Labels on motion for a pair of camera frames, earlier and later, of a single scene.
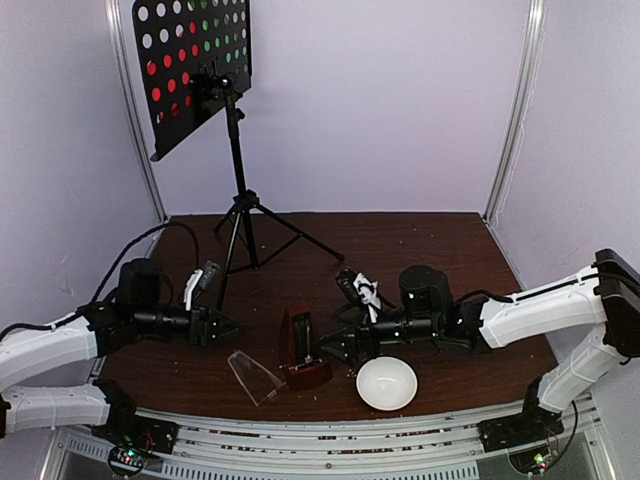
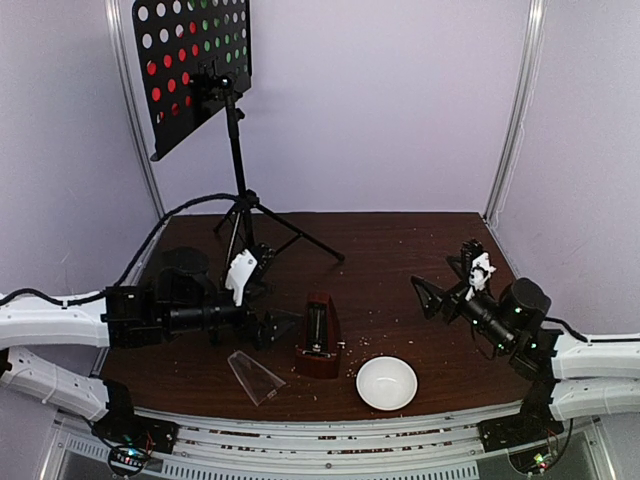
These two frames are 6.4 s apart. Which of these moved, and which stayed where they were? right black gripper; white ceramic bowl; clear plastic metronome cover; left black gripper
Moved: left black gripper; right black gripper
Stayed: clear plastic metronome cover; white ceramic bowl
